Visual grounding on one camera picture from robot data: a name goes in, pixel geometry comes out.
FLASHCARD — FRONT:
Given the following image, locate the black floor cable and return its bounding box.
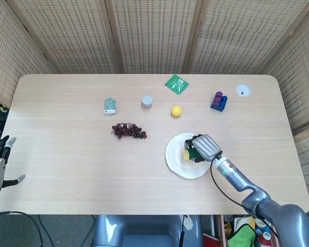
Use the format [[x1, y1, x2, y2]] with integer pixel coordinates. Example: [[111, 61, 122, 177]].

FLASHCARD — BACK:
[[0, 210, 57, 247]]

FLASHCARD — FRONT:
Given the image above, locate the small green snack packet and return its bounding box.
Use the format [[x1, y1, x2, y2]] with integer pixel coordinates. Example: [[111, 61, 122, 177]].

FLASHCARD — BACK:
[[104, 97, 117, 115]]

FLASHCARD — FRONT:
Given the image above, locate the red and white bottle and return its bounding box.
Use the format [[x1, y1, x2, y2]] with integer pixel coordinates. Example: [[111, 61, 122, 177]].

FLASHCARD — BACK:
[[257, 231, 272, 247]]

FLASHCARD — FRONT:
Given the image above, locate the green square sachet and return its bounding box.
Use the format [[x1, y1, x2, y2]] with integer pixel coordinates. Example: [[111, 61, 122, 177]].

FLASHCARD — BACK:
[[165, 74, 191, 96]]

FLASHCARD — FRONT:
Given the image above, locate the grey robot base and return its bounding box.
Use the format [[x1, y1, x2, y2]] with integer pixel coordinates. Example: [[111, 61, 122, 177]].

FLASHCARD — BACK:
[[92, 215, 204, 247]]

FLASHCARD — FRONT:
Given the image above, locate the purple and blue block stack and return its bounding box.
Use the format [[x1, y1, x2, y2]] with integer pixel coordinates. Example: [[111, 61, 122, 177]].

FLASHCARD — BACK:
[[210, 91, 229, 113]]

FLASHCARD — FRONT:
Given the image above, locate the green yellow sponge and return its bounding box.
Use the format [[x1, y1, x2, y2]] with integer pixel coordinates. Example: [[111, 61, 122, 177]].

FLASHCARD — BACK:
[[183, 147, 202, 161]]

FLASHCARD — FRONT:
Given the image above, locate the grey round tin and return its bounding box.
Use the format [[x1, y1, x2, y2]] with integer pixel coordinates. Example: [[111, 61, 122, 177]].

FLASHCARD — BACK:
[[141, 95, 155, 109]]

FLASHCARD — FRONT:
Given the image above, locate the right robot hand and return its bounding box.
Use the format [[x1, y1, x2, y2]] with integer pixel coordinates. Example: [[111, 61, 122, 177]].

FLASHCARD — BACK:
[[183, 133, 222, 164]]

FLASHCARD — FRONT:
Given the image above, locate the white round plate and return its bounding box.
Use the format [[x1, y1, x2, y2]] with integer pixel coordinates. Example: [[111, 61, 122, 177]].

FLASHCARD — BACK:
[[165, 133, 211, 180]]

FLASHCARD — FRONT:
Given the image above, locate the yellow ball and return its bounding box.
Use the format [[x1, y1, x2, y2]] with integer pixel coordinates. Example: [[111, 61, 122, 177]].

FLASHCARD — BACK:
[[170, 105, 183, 118]]

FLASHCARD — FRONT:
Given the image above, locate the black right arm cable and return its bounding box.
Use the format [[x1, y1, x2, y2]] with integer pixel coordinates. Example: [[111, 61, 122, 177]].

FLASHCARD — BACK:
[[209, 151, 281, 247]]

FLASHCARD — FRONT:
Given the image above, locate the bamboo folding screen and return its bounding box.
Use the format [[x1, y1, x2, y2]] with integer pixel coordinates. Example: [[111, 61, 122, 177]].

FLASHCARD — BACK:
[[0, 0, 309, 196]]

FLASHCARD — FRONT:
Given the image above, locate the dark red grape bunch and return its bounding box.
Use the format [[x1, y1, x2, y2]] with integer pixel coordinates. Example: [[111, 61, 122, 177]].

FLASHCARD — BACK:
[[111, 122, 148, 139]]

